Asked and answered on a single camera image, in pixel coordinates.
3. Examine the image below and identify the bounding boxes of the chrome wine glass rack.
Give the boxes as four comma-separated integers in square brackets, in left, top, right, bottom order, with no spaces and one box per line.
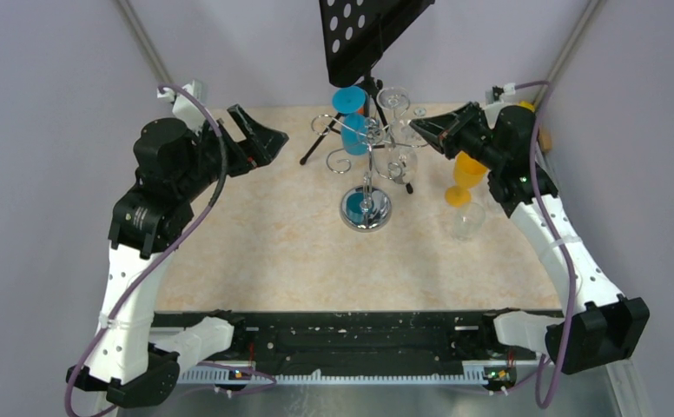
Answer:
[310,106,427,232]

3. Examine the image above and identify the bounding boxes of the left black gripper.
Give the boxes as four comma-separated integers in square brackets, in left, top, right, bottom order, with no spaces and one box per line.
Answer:
[176,103,288,201]

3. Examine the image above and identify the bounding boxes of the blue plastic wine glass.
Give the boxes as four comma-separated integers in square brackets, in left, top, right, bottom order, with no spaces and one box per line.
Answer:
[332,86,367,156]

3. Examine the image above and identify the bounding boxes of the yellow plastic wine glass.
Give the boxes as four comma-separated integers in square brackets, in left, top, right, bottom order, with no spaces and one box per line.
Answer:
[445,152,487,208]

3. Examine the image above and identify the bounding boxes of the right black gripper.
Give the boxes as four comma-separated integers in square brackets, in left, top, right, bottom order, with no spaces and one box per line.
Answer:
[409,103,505,171]

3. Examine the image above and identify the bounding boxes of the purple cable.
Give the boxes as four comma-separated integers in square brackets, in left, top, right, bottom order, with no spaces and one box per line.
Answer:
[515,80,580,411]
[63,84,278,417]

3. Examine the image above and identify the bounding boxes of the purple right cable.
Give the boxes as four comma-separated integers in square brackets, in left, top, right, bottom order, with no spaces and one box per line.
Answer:
[515,80,580,411]

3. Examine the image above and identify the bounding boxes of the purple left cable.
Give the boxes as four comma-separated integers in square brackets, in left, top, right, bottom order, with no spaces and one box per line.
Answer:
[63,84,278,417]

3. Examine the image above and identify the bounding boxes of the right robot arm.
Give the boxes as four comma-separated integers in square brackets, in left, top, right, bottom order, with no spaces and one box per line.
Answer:
[409,103,650,375]

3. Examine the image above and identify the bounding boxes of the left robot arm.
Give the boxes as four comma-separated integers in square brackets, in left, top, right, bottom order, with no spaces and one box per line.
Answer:
[66,105,288,409]

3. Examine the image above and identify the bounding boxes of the black front rail base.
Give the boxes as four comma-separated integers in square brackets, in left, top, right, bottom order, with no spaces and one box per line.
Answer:
[179,310,539,393]

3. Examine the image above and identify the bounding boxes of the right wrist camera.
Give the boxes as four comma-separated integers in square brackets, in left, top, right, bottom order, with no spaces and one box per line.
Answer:
[484,83,517,110]

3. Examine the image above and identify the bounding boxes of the clear wine glass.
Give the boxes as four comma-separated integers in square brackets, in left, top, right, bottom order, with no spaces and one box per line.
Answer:
[376,87,411,112]
[451,202,486,240]
[386,144,418,185]

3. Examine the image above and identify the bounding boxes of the black music stand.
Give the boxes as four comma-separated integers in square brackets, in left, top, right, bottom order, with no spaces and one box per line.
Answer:
[299,0,436,194]

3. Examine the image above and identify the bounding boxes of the clear wine glass back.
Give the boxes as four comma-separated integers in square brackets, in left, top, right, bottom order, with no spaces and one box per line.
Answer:
[376,87,411,112]

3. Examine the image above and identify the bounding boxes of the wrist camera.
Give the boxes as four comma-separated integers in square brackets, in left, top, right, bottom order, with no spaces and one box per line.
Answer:
[156,80,206,131]
[484,83,517,110]

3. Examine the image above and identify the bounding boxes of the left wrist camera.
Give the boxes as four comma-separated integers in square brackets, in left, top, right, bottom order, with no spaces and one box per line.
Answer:
[156,80,206,131]

